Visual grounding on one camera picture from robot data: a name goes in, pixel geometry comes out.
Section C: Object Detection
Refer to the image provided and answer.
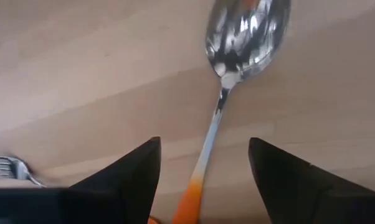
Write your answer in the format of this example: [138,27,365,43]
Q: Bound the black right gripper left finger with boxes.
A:
[62,136,162,224]

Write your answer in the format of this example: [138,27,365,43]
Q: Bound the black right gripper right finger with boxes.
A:
[248,137,375,224]

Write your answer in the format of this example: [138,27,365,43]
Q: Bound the orange-handled metal spoon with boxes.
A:
[170,0,293,224]

